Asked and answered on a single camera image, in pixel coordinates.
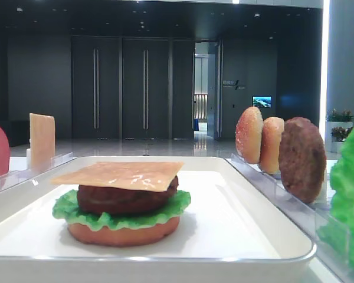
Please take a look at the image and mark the wall display screen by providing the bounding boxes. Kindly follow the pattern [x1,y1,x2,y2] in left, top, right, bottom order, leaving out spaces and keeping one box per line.
[252,96,272,108]

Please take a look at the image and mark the sesame bun top rear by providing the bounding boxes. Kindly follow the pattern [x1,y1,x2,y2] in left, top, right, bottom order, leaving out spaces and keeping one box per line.
[235,107,263,164]

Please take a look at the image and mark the brown meat patty on tray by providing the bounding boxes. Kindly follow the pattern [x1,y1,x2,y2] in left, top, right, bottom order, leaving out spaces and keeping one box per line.
[77,177,179,215]

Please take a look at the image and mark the bun half right front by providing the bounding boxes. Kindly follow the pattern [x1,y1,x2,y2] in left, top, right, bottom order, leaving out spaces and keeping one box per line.
[258,117,284,175]

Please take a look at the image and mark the bottom bun slice on tray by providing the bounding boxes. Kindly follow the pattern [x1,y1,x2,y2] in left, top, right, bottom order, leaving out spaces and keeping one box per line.
[67,216,180,248]

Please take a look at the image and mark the orange cheese slice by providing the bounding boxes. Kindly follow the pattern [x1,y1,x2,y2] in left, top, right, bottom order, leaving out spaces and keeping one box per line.
[29,113,55,168]
[51,162,183,192]

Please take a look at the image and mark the standing brown meat patty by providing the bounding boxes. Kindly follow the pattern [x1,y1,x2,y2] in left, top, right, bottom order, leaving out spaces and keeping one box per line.
[278,117,326,204]

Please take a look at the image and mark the clear left long rail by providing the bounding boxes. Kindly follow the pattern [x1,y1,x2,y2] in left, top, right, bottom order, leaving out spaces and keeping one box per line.
[0,152,73,192]

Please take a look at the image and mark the cream metal tray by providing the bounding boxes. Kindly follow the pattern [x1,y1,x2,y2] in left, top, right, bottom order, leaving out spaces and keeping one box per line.
[0,156,317,282]

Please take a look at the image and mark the orange cheese slice rear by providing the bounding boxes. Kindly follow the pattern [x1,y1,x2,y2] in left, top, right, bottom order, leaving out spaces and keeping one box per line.
[29,113,55,168]

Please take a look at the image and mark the green lettuce leaf on tray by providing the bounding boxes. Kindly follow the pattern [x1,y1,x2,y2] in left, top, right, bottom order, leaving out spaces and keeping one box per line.
[52,190,191,232]

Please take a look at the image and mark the clear right long rail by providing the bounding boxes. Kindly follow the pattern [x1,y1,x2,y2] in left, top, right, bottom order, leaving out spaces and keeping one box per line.
[231,154,354,282]

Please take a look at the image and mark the standing green lettuce leaf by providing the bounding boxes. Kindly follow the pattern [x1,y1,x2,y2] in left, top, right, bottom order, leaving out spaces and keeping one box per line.
[317,128,354,270]

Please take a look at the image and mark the orange cheese slice front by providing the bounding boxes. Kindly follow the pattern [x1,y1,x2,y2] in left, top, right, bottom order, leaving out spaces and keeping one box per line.
[51,162,183,192]

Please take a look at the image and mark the dark double door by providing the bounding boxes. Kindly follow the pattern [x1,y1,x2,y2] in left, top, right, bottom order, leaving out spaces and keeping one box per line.
[71,37,195,139]

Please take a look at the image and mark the potted plants white planter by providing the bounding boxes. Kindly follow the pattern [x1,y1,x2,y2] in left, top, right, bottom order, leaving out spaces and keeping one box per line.
[324,109,353,153]

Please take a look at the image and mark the clear long rail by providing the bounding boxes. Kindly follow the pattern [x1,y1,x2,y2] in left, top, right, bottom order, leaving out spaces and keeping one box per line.
[231,154,354,282]
[0,152,73,192]

